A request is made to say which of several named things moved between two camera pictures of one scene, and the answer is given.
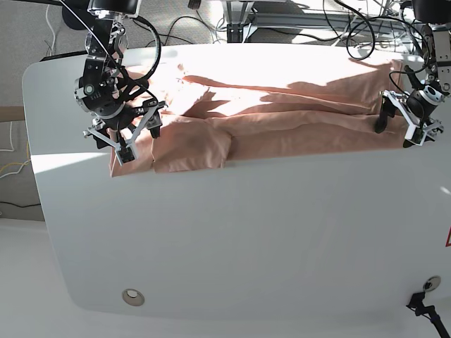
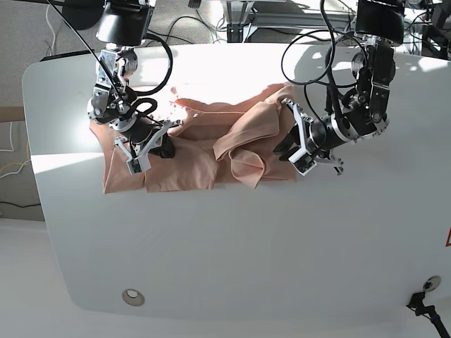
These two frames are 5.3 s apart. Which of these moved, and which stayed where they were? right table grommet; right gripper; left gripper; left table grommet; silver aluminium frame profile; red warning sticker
Moved: right gripper; left gripper
Stayed: left table grommet; red warning sticker; silver aluminium frame profile; right table grommet
